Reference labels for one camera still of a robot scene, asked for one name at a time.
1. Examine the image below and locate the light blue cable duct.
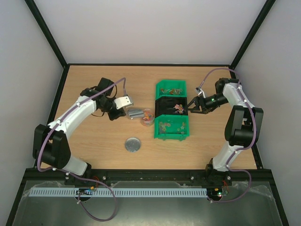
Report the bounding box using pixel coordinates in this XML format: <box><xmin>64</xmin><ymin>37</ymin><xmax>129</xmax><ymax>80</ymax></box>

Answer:
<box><xmin>29</xmin><ymin>187</ymin><xmax>207</xmax><ymax>198</ymax></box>

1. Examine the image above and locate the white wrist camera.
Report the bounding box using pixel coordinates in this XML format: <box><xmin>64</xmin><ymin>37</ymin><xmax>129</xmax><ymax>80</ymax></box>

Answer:
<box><xmin>114</xmin><ymin>96</ymin><xmax>134</xmax><ymax>110</ymax></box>
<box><xmin>195</xmin><ymin>87</ymin><xmax>206</xmax><ymax>98</ymax></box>

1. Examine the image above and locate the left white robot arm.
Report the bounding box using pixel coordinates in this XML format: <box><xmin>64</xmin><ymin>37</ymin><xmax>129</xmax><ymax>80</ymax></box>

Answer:
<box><xmin>32</xmin><ymin>78</ymin><xmax>132</xmax><ymax>176</ymax></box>

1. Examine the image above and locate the silver metal jar lid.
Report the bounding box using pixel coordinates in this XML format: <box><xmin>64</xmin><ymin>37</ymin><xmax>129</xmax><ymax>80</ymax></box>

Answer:
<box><xmin>125</xmin><ymin>137</ymin><xmax>141</xmax><ymax>153</ymax></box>

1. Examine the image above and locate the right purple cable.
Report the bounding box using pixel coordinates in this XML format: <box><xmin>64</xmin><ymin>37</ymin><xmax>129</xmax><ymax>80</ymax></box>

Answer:
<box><xmin>198</xmin><ymin>67</ymin><xmax>257</xmax><ymax>204</ymax></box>

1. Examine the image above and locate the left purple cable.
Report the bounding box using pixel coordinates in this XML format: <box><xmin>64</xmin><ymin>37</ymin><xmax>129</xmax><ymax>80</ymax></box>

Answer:
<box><xmin>37</xmin><ymin>77</ymin><xmax>127</xmax><ymax>221</ymax></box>

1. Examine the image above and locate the green candy bin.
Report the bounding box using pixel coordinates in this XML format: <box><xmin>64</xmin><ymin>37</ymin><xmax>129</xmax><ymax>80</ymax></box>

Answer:
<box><xmin>155</xmin><ymin>80</ymin><xmax>187</xmax><ymax>100</ymax></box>
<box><xmin>154</xmin><ymin>115</ymin><xmax>190</xmax><ymax>141</ymax></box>

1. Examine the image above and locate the purple cable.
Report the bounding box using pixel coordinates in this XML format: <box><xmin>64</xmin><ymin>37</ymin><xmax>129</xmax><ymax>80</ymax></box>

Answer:
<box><xmin>198</xmin><ymin>67</ymin><xmax>257</xmax><ymax>204</ymax></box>
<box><xmin>37</xmin><ymin>77</ymin><xmax>127</xmax><ymax>221</ymax></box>

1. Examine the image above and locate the black candy bin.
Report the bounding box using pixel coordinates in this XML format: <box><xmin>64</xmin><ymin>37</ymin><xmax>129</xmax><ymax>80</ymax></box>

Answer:
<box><xmin>155</xmin><ymin>97</ymin><xmax>188</xmax><ymax>118</ymax></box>

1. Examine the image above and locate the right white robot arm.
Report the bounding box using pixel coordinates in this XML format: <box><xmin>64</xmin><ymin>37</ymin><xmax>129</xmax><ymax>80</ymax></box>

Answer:
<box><xmin>185</xmin><ymin>78</ymin><xmax>264</xmax><ymax>185</ymax></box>

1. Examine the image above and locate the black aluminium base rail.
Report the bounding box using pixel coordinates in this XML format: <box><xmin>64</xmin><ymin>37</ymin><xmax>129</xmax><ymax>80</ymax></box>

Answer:
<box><xmin>23</xmin><ymin>168</ymin><xmax>273</xmax><ymax>186</ymax></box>

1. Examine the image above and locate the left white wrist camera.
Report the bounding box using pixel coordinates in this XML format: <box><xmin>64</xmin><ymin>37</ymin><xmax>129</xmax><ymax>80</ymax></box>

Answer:
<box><xmin>114</xmin><ymin>96</ymin><xmax>134</xmax><ymax>110</ymax></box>

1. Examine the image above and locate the clear glass jar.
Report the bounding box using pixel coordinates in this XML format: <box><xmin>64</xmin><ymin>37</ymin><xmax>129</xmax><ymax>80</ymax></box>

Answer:
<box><xmin>140</xmin><ymin>109</ymin><xmax>155</xmax><ymax>127</ymax></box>

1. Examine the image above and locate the silver metal scoop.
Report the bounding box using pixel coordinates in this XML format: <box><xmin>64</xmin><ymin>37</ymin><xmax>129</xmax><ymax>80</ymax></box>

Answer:
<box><xmin>127</xmin><ymin>108</ymin><xmax>144</xmax><ymax>120</ymax></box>

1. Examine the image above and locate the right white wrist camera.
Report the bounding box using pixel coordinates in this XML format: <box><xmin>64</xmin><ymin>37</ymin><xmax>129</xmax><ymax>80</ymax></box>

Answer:
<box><xmin>195</xmin><ymin>87</ymin><xmax>206</xmax><ymax>98</ymax></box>

